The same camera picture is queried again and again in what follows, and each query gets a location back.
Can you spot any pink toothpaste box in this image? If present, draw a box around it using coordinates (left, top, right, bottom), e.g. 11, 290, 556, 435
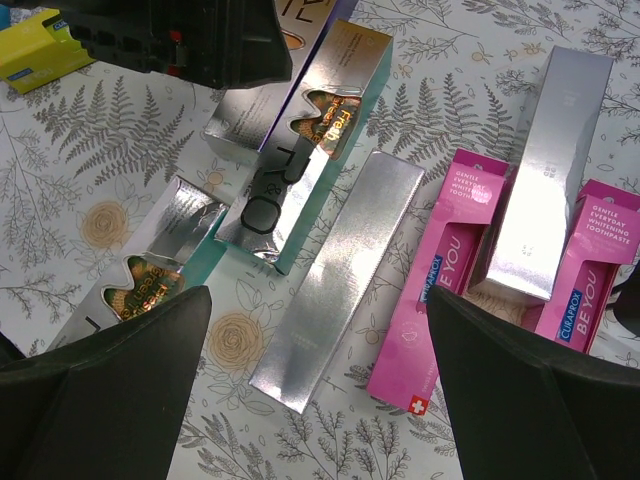
521, 180, 639, 353
367, 149, 508, 416

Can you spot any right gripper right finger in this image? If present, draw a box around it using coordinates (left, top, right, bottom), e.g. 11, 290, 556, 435
427, 287, 639, 479

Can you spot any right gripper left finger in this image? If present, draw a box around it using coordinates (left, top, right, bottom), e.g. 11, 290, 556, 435
1, 286, 212, 479

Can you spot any silver R.O toothpaste box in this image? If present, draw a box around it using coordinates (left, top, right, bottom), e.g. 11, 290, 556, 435
203, 0, 356, 158

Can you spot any silver toothpaste box upper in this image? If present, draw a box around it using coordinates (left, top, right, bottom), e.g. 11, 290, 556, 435
469, 46, 614, 305

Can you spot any pink toothpaste box right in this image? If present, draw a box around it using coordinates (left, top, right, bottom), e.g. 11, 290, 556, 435
521, 180, 639, 353

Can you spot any plain silver toothpaste box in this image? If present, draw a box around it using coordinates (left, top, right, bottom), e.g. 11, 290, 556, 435
249, 151, 425, 413

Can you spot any floral table mat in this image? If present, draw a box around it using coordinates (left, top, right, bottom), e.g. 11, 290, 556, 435
1, 1, 639, 479

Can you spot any yellow toothpaste box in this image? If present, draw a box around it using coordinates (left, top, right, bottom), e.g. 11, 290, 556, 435
1, 9, 94, 94

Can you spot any pink toothpaste box left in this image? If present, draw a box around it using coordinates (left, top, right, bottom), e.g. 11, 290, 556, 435
367, 149, 508, 416

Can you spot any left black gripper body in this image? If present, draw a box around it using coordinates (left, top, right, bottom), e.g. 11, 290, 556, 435
47, 0, 292, 89

